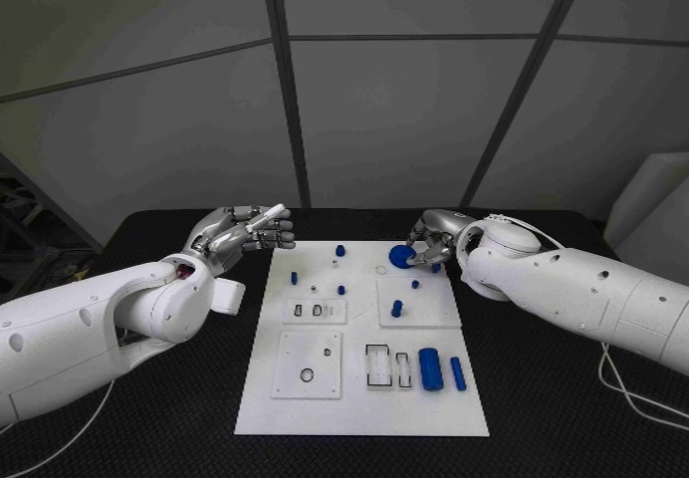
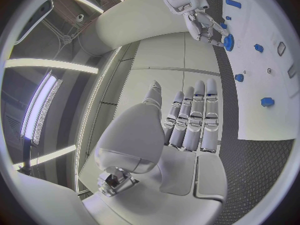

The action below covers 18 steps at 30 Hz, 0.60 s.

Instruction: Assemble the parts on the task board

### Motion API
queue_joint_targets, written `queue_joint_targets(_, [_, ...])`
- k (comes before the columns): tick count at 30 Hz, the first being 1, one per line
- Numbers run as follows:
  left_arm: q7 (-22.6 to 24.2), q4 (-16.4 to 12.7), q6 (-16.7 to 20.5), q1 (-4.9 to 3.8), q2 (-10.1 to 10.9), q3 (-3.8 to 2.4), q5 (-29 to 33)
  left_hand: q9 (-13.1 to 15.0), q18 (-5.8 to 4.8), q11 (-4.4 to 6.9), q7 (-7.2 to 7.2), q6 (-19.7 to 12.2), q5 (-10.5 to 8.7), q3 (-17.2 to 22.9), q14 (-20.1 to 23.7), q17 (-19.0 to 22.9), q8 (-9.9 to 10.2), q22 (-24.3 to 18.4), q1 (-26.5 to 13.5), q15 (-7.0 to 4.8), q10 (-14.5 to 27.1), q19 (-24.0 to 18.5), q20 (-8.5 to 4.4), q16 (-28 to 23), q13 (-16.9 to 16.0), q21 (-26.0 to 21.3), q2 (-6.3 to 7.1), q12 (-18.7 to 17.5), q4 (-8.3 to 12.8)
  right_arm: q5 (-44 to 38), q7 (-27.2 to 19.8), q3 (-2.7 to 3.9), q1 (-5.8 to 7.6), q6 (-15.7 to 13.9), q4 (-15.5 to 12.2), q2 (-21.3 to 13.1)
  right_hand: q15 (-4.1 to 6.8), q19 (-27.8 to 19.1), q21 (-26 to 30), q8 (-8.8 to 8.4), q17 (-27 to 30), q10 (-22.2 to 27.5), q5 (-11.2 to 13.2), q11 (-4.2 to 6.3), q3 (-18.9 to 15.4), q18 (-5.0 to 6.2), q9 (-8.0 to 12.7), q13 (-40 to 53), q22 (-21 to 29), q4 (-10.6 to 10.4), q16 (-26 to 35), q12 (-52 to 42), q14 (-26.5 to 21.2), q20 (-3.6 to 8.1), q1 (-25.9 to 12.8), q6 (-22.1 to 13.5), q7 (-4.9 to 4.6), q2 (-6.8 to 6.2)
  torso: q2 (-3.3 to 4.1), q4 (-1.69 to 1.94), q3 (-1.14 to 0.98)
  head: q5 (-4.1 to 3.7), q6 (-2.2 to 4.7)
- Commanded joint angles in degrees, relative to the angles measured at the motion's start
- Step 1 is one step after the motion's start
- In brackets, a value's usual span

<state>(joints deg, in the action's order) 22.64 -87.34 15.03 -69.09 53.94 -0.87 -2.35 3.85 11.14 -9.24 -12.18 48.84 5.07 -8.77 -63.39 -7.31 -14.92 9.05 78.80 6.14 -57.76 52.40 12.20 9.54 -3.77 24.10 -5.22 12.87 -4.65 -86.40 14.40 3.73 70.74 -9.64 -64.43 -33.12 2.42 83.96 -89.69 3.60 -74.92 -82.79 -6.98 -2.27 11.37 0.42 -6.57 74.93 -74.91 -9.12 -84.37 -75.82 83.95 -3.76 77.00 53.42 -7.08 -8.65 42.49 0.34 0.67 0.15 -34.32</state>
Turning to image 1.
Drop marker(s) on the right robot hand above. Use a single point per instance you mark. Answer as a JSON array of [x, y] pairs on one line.
[[439, 224]]

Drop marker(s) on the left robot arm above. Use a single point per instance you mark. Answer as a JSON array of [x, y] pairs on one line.
[[70, 328]]

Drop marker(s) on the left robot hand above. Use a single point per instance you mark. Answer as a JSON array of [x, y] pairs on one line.
[[237, 235]]

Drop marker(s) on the white task board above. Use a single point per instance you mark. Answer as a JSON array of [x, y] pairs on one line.
[[362, 336]]

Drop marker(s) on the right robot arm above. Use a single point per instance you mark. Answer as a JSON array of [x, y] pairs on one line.
[[571, 287]]

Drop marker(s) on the thick blue cylinder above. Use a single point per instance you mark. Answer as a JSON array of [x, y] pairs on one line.
[[430, 369]]

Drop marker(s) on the blue gear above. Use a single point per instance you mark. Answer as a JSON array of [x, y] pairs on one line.
[[400, 255]]

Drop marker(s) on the thin long blue cylinder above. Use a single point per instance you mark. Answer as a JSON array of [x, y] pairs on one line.
[[457, 373]]

